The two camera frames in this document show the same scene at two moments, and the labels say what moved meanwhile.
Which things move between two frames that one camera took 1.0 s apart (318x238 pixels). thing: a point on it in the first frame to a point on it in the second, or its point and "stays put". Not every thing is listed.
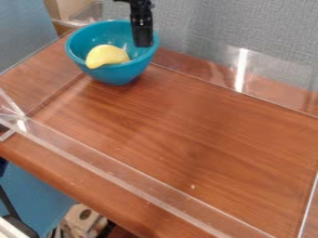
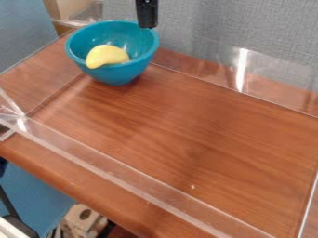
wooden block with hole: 81,223 stays put
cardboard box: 71,14 stays put
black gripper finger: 140,14 to 147,13
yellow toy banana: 103,54 stays put
